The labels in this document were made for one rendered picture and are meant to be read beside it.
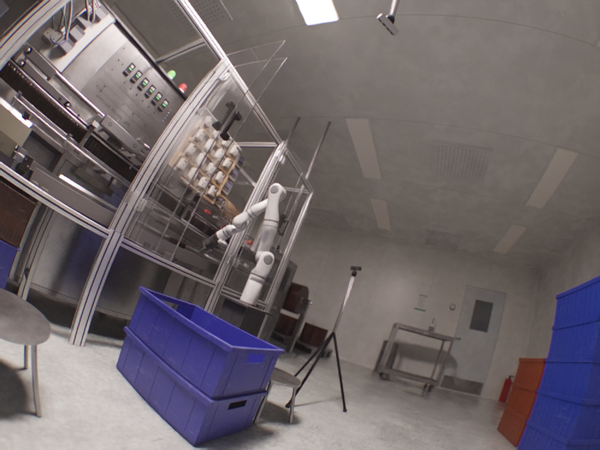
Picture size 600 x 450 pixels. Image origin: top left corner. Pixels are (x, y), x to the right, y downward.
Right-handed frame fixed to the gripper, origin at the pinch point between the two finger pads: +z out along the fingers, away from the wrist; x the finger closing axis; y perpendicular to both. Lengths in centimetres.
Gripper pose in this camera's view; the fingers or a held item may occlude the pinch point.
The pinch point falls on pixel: (201, 252)
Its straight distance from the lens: 188.2
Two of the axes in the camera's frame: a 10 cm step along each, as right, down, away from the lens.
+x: -3.9, -3.9, -8.3
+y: -3.7, -7.6, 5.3
